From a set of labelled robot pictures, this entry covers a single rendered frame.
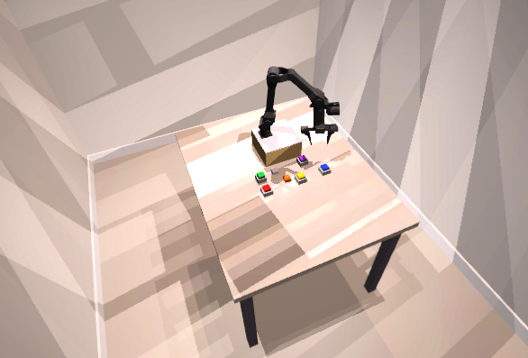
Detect blue button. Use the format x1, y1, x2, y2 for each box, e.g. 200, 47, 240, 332
318, 163, 331, 176

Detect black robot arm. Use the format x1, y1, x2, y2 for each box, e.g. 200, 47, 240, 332
258, 66, 340, 139

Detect red button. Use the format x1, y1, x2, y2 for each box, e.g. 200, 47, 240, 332
260, 184, 273, 197

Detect green button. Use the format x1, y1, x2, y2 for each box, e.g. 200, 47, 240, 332
255, 171, 267, 184

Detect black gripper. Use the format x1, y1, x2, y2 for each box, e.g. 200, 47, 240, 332
301, 116, 339, 145

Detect purple button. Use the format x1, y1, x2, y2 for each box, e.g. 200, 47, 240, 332
296, 155, 309, 167

